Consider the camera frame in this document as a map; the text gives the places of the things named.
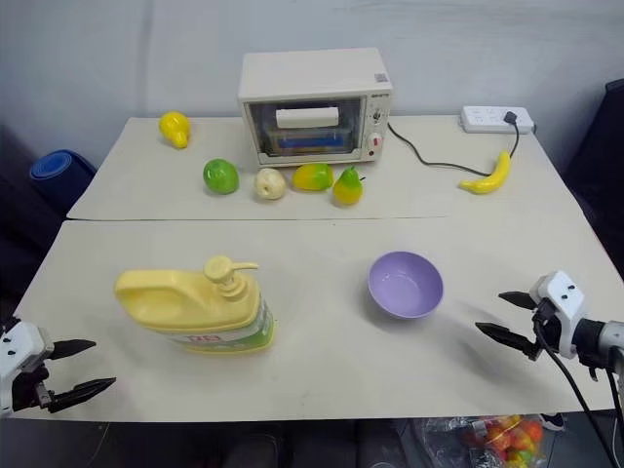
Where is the white toaster oven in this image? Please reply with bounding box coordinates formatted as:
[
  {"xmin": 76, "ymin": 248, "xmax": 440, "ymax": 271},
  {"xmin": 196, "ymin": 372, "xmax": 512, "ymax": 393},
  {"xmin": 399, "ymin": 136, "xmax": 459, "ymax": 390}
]
[{"xmin": 237, "ymin": 47, "xmax": 394, "ymax": 167}]

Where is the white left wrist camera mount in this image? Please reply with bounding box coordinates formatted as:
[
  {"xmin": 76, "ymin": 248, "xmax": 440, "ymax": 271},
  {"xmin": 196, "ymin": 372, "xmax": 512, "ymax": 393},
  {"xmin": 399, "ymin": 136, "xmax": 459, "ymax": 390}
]
[{"xmin": 0, "ymin": 319, "xmax": 56, "ymax": 416}]

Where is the green toy apple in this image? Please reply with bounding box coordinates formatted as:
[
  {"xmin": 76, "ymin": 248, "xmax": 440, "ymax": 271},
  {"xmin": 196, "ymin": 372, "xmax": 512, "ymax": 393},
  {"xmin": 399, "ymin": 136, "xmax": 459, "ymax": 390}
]
[{"xmin": 202, "ymin": 158, "xmax": 240, "ymax": 196}]

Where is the blue oven tray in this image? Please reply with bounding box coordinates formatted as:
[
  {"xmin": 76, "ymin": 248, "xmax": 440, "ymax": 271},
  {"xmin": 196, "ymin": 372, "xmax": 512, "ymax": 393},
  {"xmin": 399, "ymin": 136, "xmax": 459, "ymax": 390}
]
[{"xmin": 272, "ymin": 127, "xmax": 353, "ymax": 153}]

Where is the purple plastic bowl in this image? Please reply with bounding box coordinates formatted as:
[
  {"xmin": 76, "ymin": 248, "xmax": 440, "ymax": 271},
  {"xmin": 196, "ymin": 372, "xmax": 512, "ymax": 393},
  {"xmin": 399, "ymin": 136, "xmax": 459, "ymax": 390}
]
[{"xmin": 367, "ymin": 251, "xmax": 445, "ymax": 321}]

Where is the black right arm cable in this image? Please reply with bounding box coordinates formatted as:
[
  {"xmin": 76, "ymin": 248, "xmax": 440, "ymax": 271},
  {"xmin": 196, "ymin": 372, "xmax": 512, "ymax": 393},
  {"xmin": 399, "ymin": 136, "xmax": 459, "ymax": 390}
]
[{"xmin": 534, "ymin": 311, "xmax": 624, "ymax": 468}]

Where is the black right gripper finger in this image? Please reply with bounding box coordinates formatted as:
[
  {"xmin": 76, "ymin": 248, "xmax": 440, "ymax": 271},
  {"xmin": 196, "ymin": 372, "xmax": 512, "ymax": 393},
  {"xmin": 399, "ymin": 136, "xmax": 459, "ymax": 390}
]
[
  {"xmin": 474, "ymin": 321, "xmax": 543, "ymax": 362},
  {"xmin": 497, "ymin": 290, "xmax": 541, "ymax": 311}
]

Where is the blue rolled mat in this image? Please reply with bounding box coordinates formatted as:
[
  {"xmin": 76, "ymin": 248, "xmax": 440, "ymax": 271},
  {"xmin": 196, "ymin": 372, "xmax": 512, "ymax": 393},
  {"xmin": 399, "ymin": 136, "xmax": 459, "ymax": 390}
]
[{"xmin": 29, "ymin": 150, "xmax": 98, "ymax": 197}]

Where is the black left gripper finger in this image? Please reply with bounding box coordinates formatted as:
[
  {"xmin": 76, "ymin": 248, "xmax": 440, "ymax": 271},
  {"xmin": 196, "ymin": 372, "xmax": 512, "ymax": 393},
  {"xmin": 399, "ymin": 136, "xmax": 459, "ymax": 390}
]
[
  {"xmin": 48, "ymin": 376, "xmax": 118, "ymax": 415},
  {"xmin": 51, "ymin": 338, "xmax": 98, "ymax": 363}
]

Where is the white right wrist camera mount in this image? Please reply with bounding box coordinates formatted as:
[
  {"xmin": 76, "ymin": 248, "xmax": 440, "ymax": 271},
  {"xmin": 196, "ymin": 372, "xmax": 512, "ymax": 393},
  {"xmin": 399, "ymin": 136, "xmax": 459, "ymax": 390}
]
[{"xmin": 528, "ymin": 270, "xmax": 592, "ymax": 360}]

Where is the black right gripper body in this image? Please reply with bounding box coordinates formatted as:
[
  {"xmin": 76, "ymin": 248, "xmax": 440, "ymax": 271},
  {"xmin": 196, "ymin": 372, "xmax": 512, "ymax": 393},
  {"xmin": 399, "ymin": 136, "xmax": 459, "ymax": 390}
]
[{"xmin": 530, "ymin": 296, "xmax": 563, "ymax": 361}]

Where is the clear bag of colourful toys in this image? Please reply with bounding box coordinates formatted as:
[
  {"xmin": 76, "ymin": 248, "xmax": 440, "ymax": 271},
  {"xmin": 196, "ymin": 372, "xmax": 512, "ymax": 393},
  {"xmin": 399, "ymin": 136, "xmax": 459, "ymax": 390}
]
[{"xmin": 412, "ymin": 412, "xmax": 548, "ymax": 468}]

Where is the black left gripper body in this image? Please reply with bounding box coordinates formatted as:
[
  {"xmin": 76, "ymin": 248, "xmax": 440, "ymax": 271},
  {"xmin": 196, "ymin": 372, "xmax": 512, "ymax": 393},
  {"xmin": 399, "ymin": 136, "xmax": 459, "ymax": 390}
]
[{"xmin": 10, "ymin": 360, "xmax": 55, "ymax": 413}]

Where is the green yellow toy pear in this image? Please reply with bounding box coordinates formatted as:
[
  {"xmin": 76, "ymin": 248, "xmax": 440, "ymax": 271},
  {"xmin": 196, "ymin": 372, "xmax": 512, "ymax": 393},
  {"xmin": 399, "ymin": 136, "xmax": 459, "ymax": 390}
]
[{"xmin": 332, "ymin": 166, "xmax": 365, "ymax": 208}]

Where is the cream white toy apple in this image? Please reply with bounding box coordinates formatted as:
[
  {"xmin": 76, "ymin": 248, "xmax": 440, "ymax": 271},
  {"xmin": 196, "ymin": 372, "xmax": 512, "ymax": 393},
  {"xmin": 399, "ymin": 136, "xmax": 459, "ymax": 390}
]
[{"xmin": 253, "ymin": 168, "xmax": 288, "ymax": 202}]

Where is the yellow green toy mango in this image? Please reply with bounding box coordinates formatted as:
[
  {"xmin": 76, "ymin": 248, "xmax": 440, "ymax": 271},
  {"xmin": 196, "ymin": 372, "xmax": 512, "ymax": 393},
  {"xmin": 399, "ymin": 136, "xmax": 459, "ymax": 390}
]
[{"xmin": 292, "ymin": 163, "xmax": 335, "ymax": 192}]

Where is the white blue shoe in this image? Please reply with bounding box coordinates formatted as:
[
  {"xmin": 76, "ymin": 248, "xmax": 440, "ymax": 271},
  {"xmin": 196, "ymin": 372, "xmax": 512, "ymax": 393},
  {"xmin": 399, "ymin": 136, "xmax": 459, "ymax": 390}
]
[{"xmin": 538, "ymin": 411, "xmax": 567, "ymax": 433}]

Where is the white power strip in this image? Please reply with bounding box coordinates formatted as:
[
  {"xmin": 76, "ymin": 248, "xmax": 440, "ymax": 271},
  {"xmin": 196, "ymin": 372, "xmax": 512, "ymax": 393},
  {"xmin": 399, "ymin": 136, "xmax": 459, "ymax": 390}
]
[{"xmin": 457, "ymin": 104, "xmax": 537, "ymax": 135}]

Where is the yellow toy banana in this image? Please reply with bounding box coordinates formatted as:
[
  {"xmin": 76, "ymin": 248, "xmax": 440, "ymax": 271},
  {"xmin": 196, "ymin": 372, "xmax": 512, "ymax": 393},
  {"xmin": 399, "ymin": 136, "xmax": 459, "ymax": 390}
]
[{"xmin": 458, "ymin": 150, "xmax": 512, "ymax": 195}]

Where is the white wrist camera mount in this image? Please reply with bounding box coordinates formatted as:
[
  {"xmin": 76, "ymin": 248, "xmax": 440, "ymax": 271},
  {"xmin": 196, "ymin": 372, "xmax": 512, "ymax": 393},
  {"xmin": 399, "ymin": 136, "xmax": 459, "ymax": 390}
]
[
  {"xmin": 528, "ymin": 270, "xmax": 592, "ymax": 360},
  {"xmin": 0, "ymin": 319, "xmax": 56, "ymax": 416}
]

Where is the yellow detergent bottle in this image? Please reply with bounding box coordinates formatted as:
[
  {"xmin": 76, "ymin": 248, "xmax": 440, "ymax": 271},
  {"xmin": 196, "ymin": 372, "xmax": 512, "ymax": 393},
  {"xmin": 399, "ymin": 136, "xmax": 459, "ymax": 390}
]
[{"xmin": 114, "ymin": 255, "xmax": 276, "ymax": 356}]

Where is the black oven power cable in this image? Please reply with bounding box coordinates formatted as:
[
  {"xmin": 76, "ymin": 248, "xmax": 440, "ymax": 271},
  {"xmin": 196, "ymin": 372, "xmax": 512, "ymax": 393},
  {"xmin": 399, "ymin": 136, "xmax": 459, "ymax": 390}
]
[{"xmin": 386, "ymin": 111, "xmax": 522, "ymax": 177}]

